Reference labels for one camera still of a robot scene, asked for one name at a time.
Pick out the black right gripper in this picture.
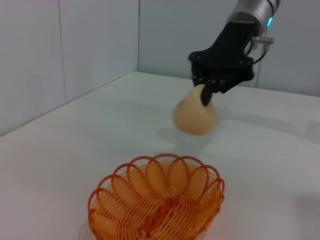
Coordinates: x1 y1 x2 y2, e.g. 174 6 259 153
187 20 256 108

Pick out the pale round bread bun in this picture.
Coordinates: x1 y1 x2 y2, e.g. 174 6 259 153
171 84 220 136

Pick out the orange wire basket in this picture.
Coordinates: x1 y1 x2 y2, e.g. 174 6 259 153
86 153 225 240

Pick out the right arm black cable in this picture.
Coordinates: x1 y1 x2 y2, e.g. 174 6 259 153
246 24 275 65

